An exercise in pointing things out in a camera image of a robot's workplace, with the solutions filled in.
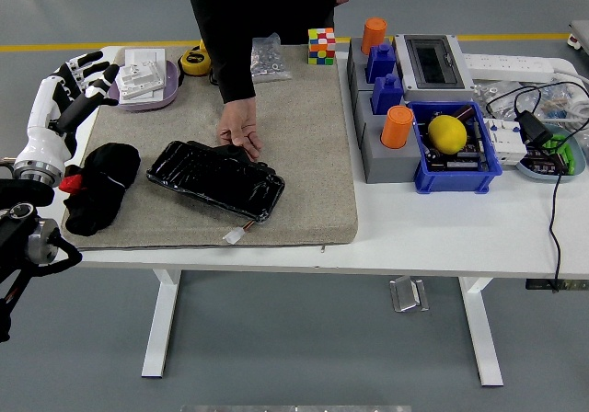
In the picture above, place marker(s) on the yellow tape measure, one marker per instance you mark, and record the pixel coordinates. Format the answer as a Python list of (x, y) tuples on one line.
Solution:
[(195, 65)]

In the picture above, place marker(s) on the blue plastic bin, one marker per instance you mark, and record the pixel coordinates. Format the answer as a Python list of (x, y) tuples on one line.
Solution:
[(455, 179)]

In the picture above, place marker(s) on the flat white switch plate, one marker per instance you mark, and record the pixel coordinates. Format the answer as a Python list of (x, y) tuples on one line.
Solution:
[(138, 55)]

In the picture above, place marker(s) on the small dark circuit board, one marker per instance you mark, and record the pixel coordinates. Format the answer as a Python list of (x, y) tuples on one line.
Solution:
[(543, 166)]

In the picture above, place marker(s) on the light blue dish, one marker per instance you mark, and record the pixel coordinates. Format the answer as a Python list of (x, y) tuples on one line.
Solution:
[(543, 176)]

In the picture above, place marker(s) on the green plastic part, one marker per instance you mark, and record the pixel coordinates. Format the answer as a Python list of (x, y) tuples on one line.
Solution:
[(559, 143)]

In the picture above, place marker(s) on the black power adapter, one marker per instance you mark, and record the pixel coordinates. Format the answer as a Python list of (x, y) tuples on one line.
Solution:
[(534, 127)]

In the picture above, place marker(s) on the grey-brown mat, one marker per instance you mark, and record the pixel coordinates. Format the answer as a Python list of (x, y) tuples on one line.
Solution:
[(299, 154)]

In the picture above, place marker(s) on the grey peg holder block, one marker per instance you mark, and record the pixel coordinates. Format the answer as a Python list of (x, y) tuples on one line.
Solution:
[(386, 163), (356, 69)]

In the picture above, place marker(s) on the orange cylinder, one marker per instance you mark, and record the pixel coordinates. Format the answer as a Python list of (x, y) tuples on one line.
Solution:
[(396, 127), (373, 35)]

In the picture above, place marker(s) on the white socket module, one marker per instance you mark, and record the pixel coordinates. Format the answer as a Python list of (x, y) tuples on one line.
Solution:
[(140, 81)]

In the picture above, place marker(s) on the silver metal bracket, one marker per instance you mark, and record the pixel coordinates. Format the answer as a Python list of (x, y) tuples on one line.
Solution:
[(405, 294)]

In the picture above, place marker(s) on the white power strip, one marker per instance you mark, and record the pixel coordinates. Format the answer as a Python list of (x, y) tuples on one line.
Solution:
[(506, 65)]

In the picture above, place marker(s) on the person's right forearm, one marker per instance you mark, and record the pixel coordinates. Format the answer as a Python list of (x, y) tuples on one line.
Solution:
[(234, 76)]

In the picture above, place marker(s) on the clear bag of blue terminals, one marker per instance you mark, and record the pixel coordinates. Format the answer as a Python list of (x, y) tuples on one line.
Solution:
[(557, 104)]

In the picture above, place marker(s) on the person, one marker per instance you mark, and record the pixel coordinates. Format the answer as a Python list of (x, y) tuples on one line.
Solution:
[(280, 3)]

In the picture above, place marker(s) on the white circuit breaker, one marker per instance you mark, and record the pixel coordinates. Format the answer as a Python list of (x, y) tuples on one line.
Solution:
[(506, 147)]

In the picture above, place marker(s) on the brown cylindrical capacitor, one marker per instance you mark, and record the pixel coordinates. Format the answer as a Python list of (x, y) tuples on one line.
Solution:
[(464, 113)]

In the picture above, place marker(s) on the white cart corner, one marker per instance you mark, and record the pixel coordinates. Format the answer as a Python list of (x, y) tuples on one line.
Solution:
[(580, 35)]

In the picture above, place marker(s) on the white table leg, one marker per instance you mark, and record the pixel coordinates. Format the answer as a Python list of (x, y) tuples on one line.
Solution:
[(483, 338), (161, 329)]

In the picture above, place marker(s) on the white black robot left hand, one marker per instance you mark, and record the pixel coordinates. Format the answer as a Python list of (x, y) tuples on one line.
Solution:
[(43, 140)]

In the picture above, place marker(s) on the purple tray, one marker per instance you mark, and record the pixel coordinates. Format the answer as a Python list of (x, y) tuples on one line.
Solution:
[(168, 92)]

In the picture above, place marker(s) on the person's right hand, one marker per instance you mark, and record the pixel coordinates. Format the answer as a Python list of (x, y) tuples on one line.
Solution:
[(239, 124)]

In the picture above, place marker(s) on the grey electrical distribution box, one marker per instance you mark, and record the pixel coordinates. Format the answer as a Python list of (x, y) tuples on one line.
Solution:
[(432, 62)]

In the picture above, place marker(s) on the table control panel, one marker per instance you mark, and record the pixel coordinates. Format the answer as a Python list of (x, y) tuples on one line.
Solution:
[(538, 284)]

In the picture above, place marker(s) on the blue peg block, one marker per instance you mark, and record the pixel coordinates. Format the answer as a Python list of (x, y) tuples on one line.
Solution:
[(379, 62), (386, 94)]

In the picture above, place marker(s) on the clear bag of metal nuts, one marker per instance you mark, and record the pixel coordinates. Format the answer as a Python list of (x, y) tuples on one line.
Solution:
[(271, 62)]

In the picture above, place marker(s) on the yellow lemon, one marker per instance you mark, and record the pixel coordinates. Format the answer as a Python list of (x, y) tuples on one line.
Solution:
[(447, 133)]

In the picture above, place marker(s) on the clear bag of white rings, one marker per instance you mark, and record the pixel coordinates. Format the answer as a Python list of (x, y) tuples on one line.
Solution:
[(488, 94)]

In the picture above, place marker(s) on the black rag with red tag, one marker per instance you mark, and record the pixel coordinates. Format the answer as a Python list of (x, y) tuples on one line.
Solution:
[(101, 191)]

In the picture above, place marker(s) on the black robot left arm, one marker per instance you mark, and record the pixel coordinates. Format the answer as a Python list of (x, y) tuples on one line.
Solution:
[(23, 242)]

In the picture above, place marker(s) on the multicolour puzzle cube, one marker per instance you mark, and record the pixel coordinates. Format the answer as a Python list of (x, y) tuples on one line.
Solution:
[(321, 46)]

